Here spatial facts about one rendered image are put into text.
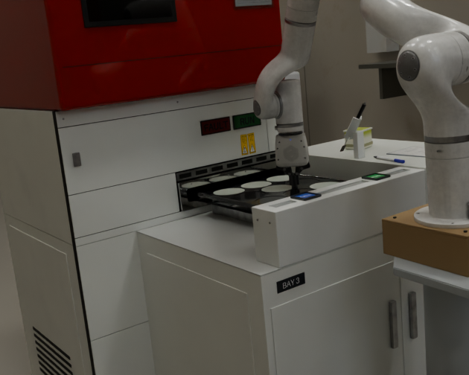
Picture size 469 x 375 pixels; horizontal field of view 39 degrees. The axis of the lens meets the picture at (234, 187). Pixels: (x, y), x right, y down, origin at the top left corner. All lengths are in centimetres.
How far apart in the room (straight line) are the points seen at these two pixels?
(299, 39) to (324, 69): 388
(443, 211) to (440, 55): 35
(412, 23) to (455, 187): 39
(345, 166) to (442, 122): 69
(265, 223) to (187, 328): 48
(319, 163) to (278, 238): 70
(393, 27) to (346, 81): 401
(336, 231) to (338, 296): 17
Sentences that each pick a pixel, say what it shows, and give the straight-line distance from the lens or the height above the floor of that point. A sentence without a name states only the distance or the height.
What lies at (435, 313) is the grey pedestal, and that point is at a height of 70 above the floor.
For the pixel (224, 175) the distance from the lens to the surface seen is 221.
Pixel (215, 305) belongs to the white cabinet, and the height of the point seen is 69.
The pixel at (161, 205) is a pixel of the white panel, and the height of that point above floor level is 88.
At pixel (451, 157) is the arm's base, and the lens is 153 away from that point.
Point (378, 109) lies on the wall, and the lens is 537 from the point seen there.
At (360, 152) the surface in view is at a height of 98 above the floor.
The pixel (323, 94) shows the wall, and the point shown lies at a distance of 584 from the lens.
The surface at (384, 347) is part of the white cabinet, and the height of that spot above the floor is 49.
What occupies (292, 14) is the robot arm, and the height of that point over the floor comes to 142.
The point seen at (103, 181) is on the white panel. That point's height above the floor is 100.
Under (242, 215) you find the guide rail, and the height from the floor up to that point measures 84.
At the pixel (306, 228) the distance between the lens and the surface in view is 163.
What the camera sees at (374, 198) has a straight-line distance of 179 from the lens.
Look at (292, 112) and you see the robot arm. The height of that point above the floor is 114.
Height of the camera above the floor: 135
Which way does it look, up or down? 12 degrees down
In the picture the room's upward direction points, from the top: 6 degrees counter-clockwise
